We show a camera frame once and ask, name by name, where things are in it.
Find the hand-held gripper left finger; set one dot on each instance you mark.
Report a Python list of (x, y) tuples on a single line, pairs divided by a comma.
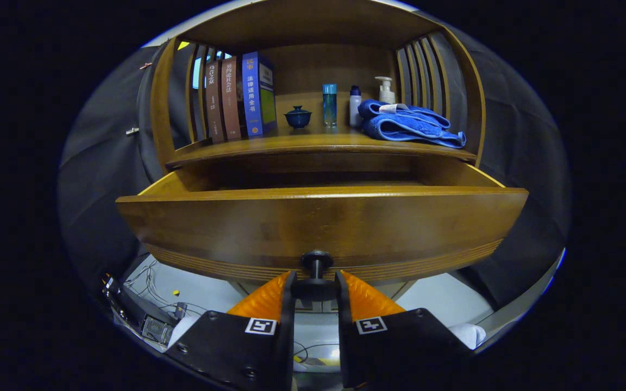
[(287, 326)]

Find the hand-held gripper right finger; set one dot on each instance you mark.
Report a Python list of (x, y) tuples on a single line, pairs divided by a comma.
[(345, 336)]

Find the wooden drawer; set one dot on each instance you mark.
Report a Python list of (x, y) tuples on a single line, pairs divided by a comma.
[(318, 222)]

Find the wooden countertop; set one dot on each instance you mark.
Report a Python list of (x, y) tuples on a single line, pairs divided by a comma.
[(313, 142)]

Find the wooden cabinet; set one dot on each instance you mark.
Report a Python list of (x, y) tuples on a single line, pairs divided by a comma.
[(318, 65)]

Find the black electronic box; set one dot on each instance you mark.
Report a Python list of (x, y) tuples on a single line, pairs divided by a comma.
[(155, 328)]

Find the blue lidded teacup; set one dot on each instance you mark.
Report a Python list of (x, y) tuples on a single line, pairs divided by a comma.
[(298, 118)]

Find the blue folded towel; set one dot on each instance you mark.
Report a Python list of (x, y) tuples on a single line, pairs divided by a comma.
[(405, 127)]

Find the clear teal bottle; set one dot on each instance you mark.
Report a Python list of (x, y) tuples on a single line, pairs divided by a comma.
[(330, 106)]

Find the white bottle blue cap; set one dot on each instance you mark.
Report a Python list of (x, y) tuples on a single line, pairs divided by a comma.
[(355, 108)]

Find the dark brown book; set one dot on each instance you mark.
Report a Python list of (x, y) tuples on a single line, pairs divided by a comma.
[(215, 103)]

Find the reddish brown book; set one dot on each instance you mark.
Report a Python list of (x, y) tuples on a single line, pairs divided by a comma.
[(231, 98)]

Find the blue book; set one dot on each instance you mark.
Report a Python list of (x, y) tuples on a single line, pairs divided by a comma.
[(252, 92)]

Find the white pump bottle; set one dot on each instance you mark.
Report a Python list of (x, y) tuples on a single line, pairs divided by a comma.
[(386, 96)]

